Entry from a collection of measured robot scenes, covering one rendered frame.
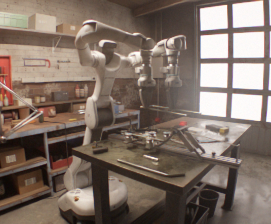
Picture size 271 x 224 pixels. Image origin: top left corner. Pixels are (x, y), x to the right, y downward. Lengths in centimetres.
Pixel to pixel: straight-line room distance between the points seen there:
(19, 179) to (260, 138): 378
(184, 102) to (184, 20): 169
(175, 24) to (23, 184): 395
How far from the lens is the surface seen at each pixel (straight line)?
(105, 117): 165
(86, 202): 182
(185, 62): 447
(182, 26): 462
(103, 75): 155
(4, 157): 234
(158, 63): 466
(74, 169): 202
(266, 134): 420
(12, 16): 284
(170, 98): 124
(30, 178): 252
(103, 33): 114
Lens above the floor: 131
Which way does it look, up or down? 9 degrees down
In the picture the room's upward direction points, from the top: straight up
